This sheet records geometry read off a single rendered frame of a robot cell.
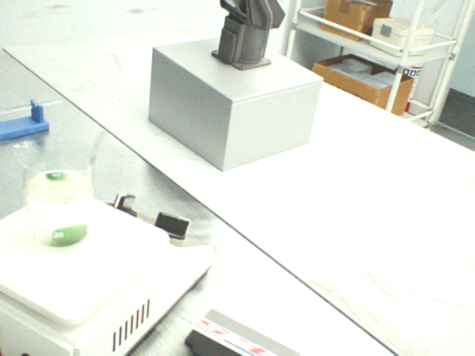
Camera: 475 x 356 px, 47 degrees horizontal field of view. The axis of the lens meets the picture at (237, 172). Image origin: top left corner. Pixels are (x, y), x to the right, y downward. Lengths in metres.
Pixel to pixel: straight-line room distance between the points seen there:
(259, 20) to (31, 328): 0.48
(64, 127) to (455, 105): 2.92
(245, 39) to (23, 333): 0.49
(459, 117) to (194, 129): 2.86
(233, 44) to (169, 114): 0.13
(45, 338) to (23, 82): 0.61
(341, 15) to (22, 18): 1.43
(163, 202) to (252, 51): 0.25
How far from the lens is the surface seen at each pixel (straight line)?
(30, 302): 0.40
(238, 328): 0.50
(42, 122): 0.80
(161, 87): 0.79
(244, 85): 0.72
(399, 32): 2.54
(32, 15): 2.03
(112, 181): 0.68
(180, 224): 0.52
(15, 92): 0.92
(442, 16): 3.51
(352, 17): 2.68
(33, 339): 0.42
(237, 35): 0.76
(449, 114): 3.53
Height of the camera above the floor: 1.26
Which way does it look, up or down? 30 degrees down
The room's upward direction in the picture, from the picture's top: 9 degrees clockwise
